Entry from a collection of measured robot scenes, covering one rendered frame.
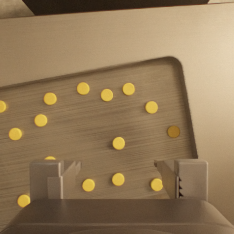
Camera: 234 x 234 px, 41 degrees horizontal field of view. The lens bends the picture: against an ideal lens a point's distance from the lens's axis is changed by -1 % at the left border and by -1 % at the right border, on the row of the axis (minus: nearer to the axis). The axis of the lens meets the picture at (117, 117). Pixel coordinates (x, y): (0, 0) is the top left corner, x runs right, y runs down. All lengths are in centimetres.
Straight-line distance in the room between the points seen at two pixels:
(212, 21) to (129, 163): 15
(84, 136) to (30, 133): 5
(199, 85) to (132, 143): 8
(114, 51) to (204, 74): 8
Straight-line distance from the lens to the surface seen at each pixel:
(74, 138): 28
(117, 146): 28
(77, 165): 16
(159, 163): 16
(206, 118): 29
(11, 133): 29
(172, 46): 29
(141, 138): 28
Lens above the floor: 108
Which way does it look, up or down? 88 degrees down
